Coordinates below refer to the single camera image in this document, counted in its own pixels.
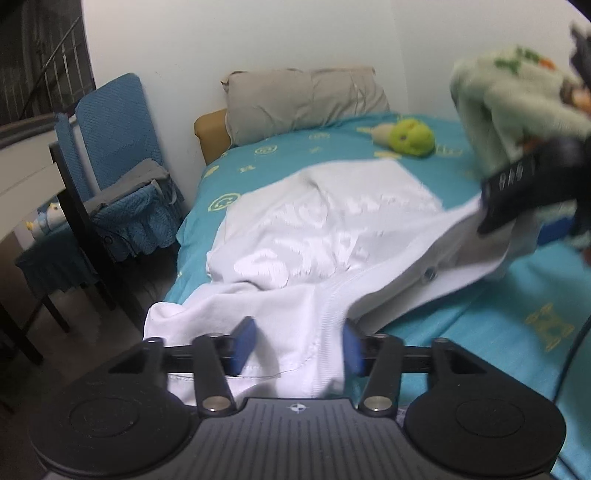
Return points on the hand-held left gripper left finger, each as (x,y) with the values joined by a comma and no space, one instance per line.
(244,344)

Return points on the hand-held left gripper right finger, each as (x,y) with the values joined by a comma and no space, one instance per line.
(353,350)

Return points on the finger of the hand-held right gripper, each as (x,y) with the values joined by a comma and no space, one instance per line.
(512,184)

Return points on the white shirt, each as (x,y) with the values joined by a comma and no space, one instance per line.
(300,230)

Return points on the pale green fluffy blanket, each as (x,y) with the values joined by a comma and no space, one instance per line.
(508,106)

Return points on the bed with turquoise sheet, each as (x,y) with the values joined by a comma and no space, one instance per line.
(461,332)

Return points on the green plush toy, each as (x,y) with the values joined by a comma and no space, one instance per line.
(408,136)

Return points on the grey cloth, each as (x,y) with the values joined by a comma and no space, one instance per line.
(134,177)

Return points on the blue covered chair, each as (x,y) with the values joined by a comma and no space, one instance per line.
(51,258)
(115,120)

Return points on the tan wooden headboard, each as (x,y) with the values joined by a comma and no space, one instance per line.
(212,134)

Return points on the grey pillow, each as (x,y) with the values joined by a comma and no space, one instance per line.
(300,101)

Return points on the small penguin toy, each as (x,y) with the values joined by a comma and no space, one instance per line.
(53,214)

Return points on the window with metal grille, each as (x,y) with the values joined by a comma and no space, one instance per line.
(41,55)

